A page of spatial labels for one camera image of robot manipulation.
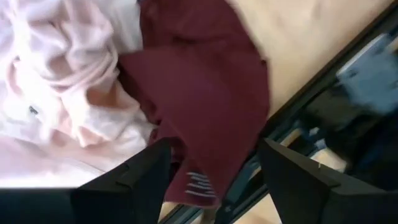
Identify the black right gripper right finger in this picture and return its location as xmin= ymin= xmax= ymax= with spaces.
xmin=259 ymin=138 xmax=341 ymax=224

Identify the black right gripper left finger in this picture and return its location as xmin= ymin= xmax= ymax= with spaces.
xmin=72 ymin=138 xmax=172 ymax=224

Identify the maroon garment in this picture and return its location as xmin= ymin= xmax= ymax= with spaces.
xmin=117 ymin=0 xmax=271 ymax=209

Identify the pale pink garment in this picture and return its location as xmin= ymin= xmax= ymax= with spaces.
xmin=0 ymin=0 xmax=156 ymax=190

